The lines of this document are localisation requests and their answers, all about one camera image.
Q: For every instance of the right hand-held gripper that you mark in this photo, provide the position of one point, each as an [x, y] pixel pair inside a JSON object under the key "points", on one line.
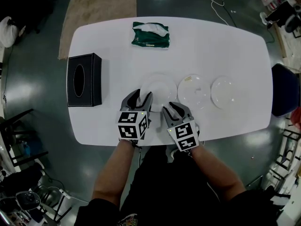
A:
{"points": [[185, 135]]}

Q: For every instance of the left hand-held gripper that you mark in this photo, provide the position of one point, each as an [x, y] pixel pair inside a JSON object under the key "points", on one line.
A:
{"points": [[131, 126]]}

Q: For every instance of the plain white plate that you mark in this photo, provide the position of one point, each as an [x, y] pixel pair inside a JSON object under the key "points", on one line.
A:
{"points": [[161, 87], [223, 93]]}

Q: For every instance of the white plate with sticker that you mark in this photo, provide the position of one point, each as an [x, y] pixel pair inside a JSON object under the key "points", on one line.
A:
{"points": [[194, 94]]}

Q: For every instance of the person's right forearm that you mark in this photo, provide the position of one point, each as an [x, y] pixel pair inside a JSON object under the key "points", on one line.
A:
{"points": [[216, 173]]}

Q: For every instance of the person's left forearm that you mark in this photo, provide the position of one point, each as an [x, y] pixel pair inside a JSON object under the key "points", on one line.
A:
{"points": [[113, 173]]}

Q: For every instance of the black leather tissue box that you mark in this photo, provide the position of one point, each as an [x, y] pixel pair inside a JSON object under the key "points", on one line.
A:
{"points": [[84, 80]]}

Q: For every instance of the green tissue packet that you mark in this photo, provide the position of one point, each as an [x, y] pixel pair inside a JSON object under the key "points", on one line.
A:
{"points": [[150, 37]]}

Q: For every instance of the person's black clothing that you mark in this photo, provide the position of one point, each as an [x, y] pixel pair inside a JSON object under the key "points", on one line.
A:
{"points": [[169, 192]]}

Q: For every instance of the brown floor rug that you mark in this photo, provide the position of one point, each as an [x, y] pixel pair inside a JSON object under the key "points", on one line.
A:
{"points": [[98, 15]]}

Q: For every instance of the dark blue chair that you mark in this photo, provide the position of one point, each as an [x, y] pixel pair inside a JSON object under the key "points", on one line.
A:
{"points": [[285, 91]]}

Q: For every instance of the white power strip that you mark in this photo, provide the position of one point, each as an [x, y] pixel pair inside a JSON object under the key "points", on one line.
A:
{"points": [[64, 194]]}

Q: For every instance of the red bag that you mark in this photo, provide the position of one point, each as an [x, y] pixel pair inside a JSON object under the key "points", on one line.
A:
{"points": [[296, 118]]}

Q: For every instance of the wooden plank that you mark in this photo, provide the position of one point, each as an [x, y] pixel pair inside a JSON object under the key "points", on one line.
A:
{"points": [[280, 43]]}

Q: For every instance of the black office chair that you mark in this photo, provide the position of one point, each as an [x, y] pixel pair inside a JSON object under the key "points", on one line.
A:
{"points": [[33, 6]]}

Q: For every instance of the metal frame rack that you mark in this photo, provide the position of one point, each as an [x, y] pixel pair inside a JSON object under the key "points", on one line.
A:
{"points": [[287, 154]]}

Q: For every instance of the black frame chair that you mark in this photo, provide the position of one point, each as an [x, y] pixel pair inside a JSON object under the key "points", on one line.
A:
{"points": [[16, 135]]}

